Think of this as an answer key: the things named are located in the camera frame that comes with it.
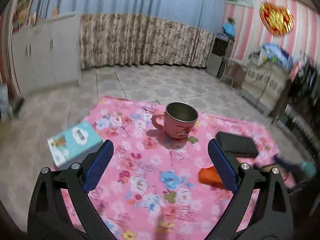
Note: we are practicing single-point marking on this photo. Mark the white cabinet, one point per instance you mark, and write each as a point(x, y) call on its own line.
point(47, 54)

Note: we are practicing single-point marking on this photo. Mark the clothes rack with garments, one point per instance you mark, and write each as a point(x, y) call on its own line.
point(301, 91)

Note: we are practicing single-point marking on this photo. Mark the pile of blue clothes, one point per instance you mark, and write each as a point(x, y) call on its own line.
point(272, 52)

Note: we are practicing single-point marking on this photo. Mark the low tv stand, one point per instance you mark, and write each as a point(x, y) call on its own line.
point(304, 137)

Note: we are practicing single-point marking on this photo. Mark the black flat case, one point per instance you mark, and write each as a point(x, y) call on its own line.
point(237, 145)

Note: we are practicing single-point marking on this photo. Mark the pink metal mug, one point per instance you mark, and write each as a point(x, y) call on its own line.
point(176, 121)

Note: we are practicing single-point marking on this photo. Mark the blue covered potted plant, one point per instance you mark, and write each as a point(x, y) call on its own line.
point(228, 28)

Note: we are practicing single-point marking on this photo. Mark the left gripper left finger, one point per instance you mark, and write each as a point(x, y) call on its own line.
point(48, 217)

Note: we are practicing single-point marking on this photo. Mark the teal plastic basket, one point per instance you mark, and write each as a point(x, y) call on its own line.
point(308, 169)

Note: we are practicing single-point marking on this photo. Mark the red gold wall ornament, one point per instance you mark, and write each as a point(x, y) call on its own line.
point(278, 20)

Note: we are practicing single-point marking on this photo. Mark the blue floral curtain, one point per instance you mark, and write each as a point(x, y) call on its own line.
point(119, 32)

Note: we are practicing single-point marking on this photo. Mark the orange peel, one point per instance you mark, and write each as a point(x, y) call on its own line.
point(209, 176)

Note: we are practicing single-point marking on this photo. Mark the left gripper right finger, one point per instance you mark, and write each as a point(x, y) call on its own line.
point(272, 215)

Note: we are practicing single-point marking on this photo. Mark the teal tissue box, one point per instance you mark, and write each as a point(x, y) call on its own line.
point(73, 145)

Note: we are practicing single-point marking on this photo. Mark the small metal table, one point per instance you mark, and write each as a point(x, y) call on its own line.
point(232, 67)

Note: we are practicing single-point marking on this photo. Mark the cloth covered chest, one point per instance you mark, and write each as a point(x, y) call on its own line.
point(263, 84)

